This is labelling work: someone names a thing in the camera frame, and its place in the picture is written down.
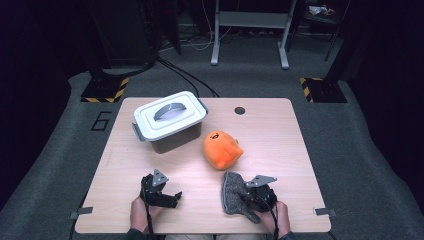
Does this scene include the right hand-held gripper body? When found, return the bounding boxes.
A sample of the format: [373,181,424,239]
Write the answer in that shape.
[244,174,278,213]

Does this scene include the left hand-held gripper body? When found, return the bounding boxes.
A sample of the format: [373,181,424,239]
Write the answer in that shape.
[139,169,170,208]

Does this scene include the grey fluffy cloth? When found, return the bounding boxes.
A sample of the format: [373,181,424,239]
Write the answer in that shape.
[221,171,263,224]

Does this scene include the orange plush toy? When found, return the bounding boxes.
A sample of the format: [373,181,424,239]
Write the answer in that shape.
[202,130,244,171]

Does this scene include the person's left hand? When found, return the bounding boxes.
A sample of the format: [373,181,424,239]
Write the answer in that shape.
[129,196,164,234]

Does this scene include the person's right hand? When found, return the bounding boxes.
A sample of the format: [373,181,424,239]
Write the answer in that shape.
[258,200,292,238]

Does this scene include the grey tape strip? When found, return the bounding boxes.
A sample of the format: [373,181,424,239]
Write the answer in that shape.
[313,207,337,218]
[69,206,94,220]

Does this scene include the black hazard-striped stand base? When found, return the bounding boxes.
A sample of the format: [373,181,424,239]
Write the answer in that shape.
[80,76,130,104]
[299,77,348,104]

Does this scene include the dark cabinet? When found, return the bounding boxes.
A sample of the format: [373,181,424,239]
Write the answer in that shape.
[84,0,158,68]

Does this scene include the orange and white small items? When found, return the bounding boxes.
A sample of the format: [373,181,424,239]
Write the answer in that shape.
[308,4,337,17]

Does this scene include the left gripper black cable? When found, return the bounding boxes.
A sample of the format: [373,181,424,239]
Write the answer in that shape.
[143,186,156,240]

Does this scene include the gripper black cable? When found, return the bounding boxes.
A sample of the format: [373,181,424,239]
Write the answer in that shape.
[266,199,280,240]
[143,186,156,240]

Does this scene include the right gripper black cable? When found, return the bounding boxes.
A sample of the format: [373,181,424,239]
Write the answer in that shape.
[266,199,280,240]

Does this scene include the black floor cables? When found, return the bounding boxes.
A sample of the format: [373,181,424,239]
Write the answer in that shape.
[156,58,220,99]

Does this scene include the white floor cables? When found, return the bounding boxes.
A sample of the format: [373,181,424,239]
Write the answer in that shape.
[179,0,234,52]

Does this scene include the white metal desk frame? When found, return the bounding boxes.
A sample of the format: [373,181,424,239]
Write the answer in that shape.
[210,0,298,70]

